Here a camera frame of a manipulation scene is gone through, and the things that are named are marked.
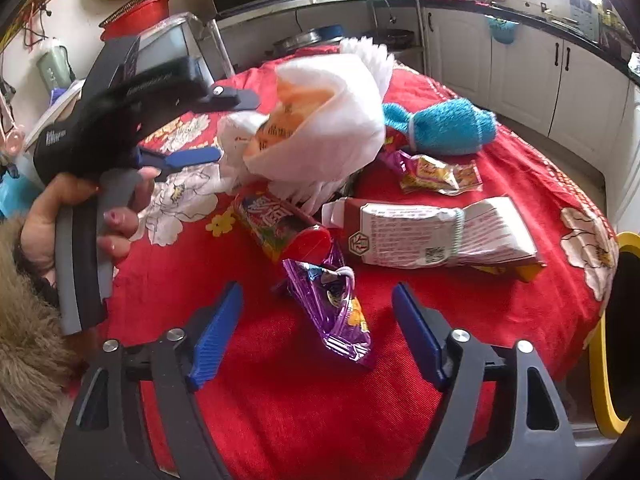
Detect pale green jug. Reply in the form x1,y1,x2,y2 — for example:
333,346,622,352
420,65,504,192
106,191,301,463
36,45,72,92

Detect red floral tablecloth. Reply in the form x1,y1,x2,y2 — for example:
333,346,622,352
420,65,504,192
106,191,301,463
97,45,619,480

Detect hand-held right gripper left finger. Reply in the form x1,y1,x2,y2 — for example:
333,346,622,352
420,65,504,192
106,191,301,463
55,282,246,480

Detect white plastic bag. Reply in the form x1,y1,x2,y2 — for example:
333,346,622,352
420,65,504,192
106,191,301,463
217,39,396,211

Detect brown white paper package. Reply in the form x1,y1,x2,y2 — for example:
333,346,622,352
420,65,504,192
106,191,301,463
321,195,548,282

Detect red candy packet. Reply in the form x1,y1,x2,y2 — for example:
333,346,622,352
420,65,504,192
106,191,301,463
232,192,333,266

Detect teal hanging basket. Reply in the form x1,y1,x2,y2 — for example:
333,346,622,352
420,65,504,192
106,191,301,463
483,15,522,47

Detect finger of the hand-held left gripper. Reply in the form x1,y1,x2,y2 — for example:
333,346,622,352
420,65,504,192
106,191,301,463
137,146,223,182
190,85,262,114

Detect grey plastic box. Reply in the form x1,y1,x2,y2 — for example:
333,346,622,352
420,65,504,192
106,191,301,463
134,15,236,83

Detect black kitchen countertop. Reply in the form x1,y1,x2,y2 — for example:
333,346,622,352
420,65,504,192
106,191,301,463
419,0,640,86

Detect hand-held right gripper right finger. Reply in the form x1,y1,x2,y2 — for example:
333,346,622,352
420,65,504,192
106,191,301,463
391,282,581,480

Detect person's left hand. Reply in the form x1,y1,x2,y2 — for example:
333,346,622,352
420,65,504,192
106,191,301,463
20,167,157,281

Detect white kitchen cabinets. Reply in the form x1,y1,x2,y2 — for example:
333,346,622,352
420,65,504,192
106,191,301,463
421,7,640,176

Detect red plastic basket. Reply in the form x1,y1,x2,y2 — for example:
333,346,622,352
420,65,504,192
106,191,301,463
99,0,174,42

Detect yellow trash bin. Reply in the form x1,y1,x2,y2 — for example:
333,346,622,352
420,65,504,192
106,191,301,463
582,230,640,438

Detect blue fluffy towel bundle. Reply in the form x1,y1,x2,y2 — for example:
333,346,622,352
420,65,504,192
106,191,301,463
382,100,497,156

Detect purple yellow snack wrapper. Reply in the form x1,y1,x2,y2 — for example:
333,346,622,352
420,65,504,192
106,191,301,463
381,150,484,196

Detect metal basin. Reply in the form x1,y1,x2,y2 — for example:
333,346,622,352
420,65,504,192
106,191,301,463
272,25,346,55

